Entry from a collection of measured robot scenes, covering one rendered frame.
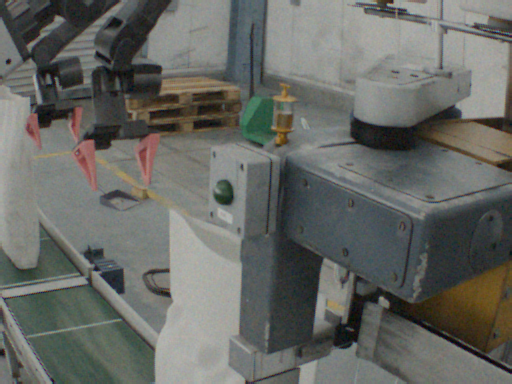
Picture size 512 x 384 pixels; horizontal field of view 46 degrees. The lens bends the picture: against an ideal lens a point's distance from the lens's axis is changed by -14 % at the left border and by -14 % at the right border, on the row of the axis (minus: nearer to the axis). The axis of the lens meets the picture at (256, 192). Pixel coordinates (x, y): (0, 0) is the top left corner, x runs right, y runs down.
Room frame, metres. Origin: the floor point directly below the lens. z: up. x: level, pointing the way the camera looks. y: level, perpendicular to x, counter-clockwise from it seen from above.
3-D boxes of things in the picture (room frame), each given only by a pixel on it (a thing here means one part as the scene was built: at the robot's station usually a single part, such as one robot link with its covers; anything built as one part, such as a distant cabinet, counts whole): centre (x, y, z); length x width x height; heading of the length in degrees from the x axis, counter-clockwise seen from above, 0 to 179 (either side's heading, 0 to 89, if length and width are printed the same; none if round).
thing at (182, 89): (6.75, 0.93, 0.36); 1.20 x 0.82 x 0.14; 122
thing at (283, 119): (0.80, -0.03, 1.37); 0.03 x 0.02 x 0.03; 36
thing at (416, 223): (0.75, -0.17, 1.21); 0.30 x 0.25 x 0.30; 36
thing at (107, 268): (2.50, 0.65, 0.35); 0.30 x 0.15 x 0.15; 36
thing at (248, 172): (0.76, 0.01, 1.29); 0.08 x 0.05 x 0.09; 36
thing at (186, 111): (6.79, 0.91, 0.22); 1.21 x 0.84 x 0.14; 126
